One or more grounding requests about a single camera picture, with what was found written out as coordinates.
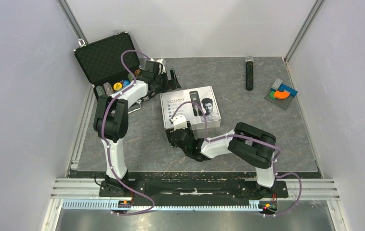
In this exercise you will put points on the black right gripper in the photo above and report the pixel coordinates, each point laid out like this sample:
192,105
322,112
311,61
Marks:
169,131

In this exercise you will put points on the white clipper kit box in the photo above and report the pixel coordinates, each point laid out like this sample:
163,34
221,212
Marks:
198,105

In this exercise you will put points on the colourful building block set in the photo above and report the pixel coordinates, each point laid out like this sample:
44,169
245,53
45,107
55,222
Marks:
281,94

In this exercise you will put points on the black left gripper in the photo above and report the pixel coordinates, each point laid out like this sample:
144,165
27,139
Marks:
170,85

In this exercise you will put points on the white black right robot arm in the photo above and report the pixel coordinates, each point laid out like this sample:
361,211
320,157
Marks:
251,144

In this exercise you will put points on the black glitter tube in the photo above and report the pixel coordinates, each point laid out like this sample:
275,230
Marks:
249,73

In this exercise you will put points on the black poker chip case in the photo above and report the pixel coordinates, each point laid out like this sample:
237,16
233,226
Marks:
105,60

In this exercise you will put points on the aluminium frame rail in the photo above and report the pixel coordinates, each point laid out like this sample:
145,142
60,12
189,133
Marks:
84,194

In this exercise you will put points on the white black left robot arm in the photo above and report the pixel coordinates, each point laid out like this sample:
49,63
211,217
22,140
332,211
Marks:
111,120

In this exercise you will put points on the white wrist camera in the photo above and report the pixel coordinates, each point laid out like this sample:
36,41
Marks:
162,68
179,121

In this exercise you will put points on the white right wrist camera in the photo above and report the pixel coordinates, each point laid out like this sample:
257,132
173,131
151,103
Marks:
179,121

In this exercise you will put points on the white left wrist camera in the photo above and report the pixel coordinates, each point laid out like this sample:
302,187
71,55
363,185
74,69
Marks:
162,68

